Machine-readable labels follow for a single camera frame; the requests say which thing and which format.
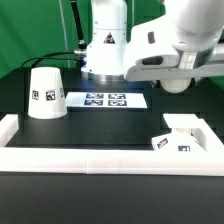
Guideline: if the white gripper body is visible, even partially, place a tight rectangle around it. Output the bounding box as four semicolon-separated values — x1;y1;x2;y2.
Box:
123;29;224;83

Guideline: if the white lamp bulb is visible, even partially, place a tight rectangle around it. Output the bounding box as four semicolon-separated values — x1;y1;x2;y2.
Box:
160;79;191;93

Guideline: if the white lamp base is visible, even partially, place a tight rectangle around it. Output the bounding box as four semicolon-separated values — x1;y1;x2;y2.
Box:
151;114;204;152

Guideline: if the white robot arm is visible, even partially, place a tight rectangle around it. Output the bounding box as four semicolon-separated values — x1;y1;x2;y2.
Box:
81;0;224;81

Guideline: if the white lamp shade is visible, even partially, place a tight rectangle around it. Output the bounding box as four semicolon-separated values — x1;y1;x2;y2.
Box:
28;67;67;119

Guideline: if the white tag sheet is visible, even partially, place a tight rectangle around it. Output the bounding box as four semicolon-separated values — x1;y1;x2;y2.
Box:
66;92;147;109

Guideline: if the white U-shaped fence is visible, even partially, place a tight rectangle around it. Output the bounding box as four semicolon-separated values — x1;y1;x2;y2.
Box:
0;114;224;176

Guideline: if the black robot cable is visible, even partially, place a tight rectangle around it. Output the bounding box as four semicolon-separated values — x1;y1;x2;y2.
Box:
20;0;88;69

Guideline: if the thin white cable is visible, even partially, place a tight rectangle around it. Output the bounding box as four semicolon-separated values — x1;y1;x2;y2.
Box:
58;0;72;69

